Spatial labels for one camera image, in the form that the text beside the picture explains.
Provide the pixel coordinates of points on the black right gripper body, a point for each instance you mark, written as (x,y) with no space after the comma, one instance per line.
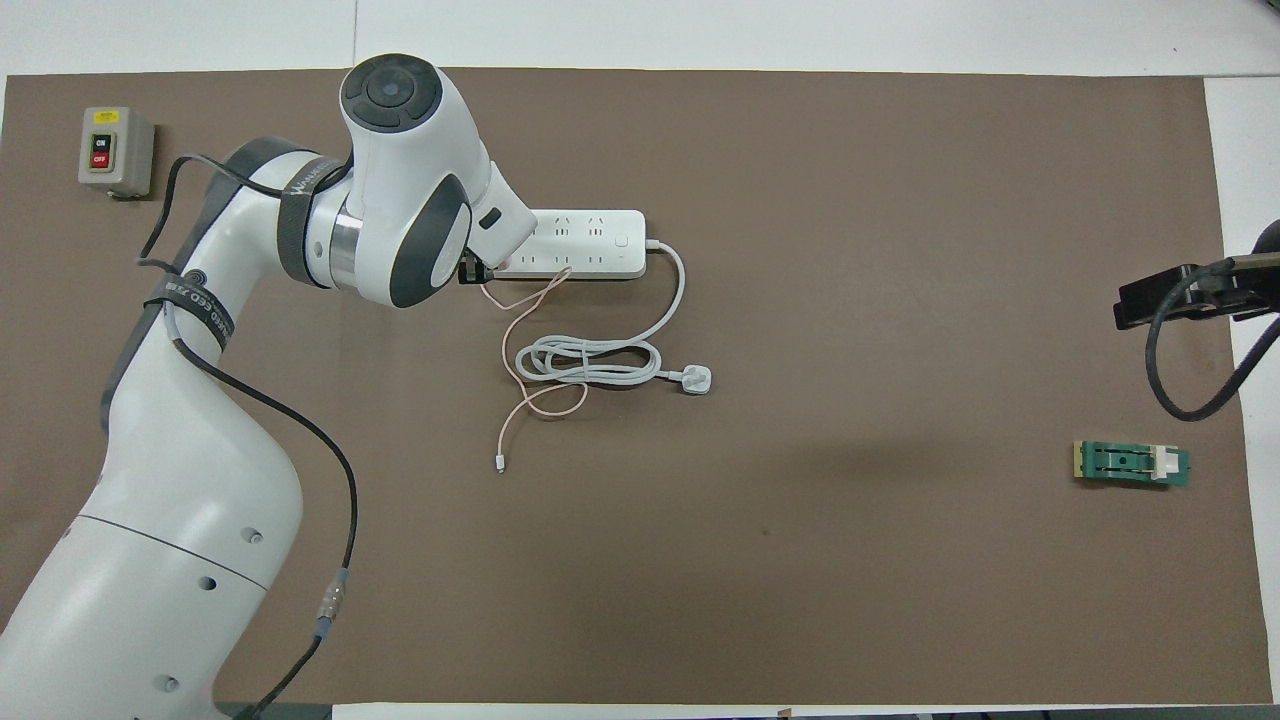
(1230,290)

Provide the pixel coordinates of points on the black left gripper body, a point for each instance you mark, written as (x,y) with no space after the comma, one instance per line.
(472,270)

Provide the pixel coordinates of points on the pink charger adapter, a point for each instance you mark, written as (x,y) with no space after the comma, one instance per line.
(500,264)

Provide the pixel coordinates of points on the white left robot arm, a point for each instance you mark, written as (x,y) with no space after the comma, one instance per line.
(400,180)

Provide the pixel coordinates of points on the white power strip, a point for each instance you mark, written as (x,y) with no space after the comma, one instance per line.
(590,245)

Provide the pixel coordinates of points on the grey on-off button box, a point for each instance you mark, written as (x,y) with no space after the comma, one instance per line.
(125,150)

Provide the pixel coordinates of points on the brown table mat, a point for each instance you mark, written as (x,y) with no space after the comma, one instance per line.
(700,600)

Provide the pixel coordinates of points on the green knife switch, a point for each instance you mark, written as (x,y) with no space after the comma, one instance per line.
(1120,463)

